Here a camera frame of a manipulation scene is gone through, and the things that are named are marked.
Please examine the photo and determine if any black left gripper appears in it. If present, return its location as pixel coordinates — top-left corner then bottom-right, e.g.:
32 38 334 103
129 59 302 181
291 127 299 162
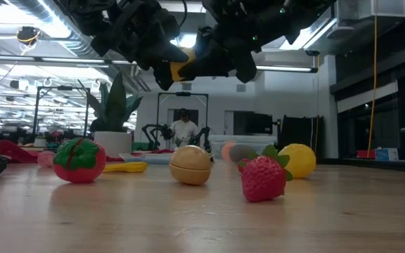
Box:
91 0 189 91

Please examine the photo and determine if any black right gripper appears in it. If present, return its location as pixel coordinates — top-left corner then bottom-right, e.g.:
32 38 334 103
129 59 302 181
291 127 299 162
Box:
178 0 300 84

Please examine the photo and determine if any yellow toy lemon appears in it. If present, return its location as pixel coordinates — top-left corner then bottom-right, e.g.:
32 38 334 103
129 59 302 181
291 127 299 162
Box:
169 47 198 83

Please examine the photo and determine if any orange toy orange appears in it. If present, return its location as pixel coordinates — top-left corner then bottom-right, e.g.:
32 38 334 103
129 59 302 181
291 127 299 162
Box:
221 141 237 163

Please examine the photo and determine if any small yellow toy banana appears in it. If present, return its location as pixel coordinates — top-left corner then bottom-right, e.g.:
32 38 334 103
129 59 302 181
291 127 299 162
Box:
103 161 149 174

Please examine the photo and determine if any red toy strawberry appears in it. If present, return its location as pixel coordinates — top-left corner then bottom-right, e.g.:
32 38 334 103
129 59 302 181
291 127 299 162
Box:
237 144 294 204

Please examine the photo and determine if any clear plastic tupperware container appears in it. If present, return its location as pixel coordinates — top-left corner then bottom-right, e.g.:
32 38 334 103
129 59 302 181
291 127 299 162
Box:
208 134 278 164

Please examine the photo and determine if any long ceiling light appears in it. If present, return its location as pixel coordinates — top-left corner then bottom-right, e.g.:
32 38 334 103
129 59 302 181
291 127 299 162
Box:
110 58 319 74
0 53 114 68

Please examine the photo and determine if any black background screen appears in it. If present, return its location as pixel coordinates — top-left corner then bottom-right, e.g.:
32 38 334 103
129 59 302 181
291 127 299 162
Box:
232 111 274 136

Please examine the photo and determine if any person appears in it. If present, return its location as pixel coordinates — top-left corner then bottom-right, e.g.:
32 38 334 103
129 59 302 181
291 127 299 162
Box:
169 108 200 148

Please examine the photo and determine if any artificial plant in white pot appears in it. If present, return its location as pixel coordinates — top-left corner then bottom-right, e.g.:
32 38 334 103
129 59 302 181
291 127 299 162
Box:
77 72 144 159

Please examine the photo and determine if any clear lid with blue rim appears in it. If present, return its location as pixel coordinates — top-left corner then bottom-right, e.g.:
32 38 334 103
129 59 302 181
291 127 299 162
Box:
119 153 172 165

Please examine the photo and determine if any black folding panel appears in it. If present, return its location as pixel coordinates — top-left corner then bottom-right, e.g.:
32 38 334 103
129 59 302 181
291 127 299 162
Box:
280 115 326 158

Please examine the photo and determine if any tan toy potato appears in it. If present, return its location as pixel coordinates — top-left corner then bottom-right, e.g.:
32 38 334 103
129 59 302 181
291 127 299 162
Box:
169 145 212 186

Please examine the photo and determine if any red toy tomato green top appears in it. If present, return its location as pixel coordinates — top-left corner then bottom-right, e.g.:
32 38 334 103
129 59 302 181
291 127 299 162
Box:
52 137 108 184

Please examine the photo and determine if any black ceiling sensor dome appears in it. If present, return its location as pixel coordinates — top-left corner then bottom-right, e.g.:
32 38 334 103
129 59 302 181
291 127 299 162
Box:
15 25 42 46

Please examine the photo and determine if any red plastic bin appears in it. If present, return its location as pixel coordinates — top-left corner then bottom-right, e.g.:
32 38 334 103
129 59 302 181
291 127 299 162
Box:
356 149 378 160

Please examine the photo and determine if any red cloth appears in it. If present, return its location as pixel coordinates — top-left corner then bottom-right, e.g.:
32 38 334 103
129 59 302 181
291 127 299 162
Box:
0 139 175 164

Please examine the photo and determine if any blue and white box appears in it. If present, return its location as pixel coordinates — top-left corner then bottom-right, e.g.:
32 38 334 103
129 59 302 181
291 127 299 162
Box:
374 147 399 162

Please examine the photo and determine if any black background robot frame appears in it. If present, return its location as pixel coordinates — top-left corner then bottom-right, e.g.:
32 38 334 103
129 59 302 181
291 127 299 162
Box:
155 91 210 148

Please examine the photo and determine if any black background rack frame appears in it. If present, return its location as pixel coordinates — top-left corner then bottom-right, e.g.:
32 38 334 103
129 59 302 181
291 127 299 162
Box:
32 85 91 140

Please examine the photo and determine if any yellow hanging cable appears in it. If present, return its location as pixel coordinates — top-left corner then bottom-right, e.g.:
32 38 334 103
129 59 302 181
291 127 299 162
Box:
366 14 379 160

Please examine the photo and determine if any black aluminium table frame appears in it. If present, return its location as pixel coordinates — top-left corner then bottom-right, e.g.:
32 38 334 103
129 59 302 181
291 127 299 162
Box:
335 0 405 175

